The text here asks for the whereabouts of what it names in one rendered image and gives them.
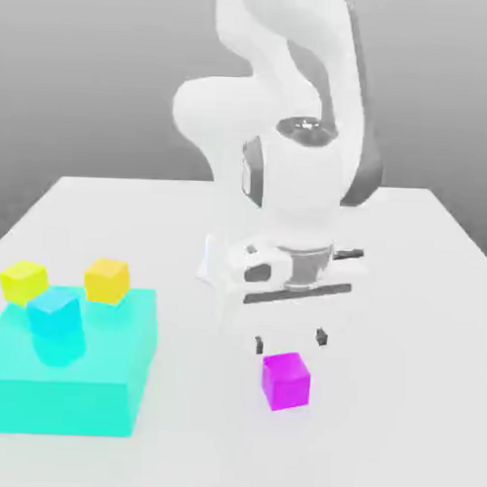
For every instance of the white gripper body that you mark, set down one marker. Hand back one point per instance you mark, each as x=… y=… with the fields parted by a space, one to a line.
x=296 y=308

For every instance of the small yellow cube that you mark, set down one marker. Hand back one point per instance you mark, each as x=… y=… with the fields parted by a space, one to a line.
x=22 y=281

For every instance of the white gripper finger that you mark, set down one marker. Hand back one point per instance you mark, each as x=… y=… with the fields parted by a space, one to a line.
x=259 y=343
x=321 y=336

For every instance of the small magenta cube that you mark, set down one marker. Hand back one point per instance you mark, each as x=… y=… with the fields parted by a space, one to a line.
x=288 y=383

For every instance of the small orange cube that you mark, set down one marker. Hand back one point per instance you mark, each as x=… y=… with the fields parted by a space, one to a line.
x=107 y=281

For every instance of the large turquoise box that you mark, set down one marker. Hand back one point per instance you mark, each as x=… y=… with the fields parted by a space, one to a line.
x=64 y=403

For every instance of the small cyan cube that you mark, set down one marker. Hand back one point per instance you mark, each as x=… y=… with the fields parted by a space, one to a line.
x=55 y=314

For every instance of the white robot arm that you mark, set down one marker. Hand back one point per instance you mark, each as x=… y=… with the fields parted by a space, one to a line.
x=293 y=182

